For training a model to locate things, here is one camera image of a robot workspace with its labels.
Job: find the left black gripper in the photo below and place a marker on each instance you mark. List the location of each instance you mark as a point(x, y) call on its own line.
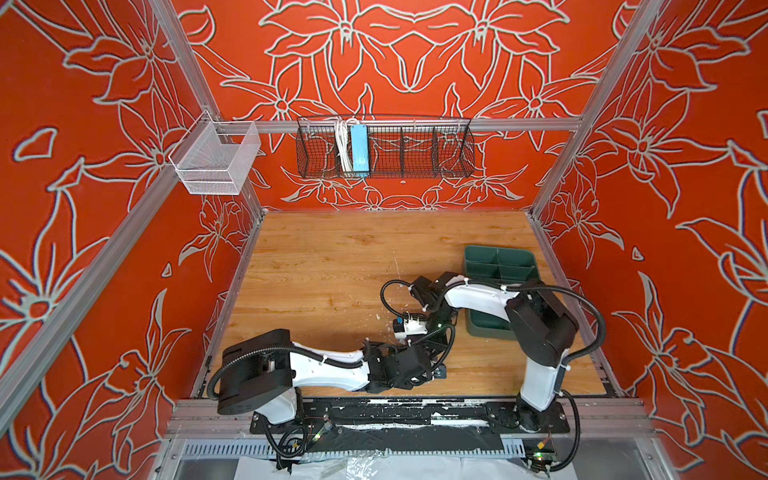
point(408, 384)

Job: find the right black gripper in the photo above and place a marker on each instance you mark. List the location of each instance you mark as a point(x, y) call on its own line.
point(438, 342)

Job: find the green compartment tray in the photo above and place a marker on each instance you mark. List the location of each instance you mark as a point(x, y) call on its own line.
point(501, 266)

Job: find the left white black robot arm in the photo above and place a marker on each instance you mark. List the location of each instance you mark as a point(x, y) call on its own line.
point(264, 374)

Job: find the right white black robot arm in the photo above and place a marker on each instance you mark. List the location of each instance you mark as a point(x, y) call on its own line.
point(543, 327)

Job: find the light blue box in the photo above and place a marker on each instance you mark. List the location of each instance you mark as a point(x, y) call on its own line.
point(360, 149)

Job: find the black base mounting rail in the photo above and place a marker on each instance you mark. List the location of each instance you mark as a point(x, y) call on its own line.
point(498, 414)

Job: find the black wire wall basket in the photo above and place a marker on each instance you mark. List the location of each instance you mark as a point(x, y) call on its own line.
point(400, 147)

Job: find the clear plastic wall bin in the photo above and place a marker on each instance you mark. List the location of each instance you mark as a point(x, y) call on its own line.
point(216, 157)

